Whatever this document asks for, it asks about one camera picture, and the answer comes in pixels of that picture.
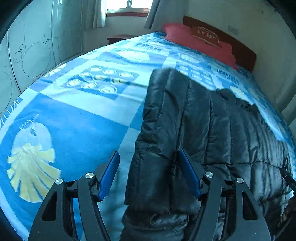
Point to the white left curtain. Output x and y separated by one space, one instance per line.
94 14

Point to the bright window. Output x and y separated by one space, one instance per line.
121 4

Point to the white wardrobe with circles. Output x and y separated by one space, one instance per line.
44 34

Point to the black puffer down jacket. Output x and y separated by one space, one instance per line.
225 134

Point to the grey right curtain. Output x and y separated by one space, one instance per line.
164 12

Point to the blue patterned bed blanket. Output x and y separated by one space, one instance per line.
73 118

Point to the dark wooden nightstand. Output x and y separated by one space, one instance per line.
117 38

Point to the red pillow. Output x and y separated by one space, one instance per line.
202 40

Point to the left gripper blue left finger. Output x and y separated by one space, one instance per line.
105 174

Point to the dark wooden headboard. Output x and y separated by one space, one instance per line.
245 57

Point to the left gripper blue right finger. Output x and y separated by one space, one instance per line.
193 173

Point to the white wall outlet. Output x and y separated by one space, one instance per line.
233 30

